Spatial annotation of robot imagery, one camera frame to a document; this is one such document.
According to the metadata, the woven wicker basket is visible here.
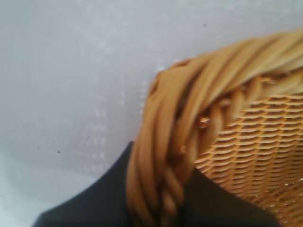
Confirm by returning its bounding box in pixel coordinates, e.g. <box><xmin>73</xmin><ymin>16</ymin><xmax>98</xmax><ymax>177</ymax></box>
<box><xmin>126</xmin><ymin>28</ymin><xmax>303</xmax><ymax>227</ymax></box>

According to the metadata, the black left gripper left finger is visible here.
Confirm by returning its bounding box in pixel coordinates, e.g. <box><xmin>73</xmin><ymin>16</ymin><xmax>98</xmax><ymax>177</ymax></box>
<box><xmin>30</xmin><ymin>141</ymin><xmax>135</xmax><ymax>227</ymax></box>

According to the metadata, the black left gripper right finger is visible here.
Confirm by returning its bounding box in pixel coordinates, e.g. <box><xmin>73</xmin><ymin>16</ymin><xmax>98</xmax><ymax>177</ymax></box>
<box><xmin>181</xmin><ymin>169</ymin><xmax>279</xmax><ymax>227</ymax></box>

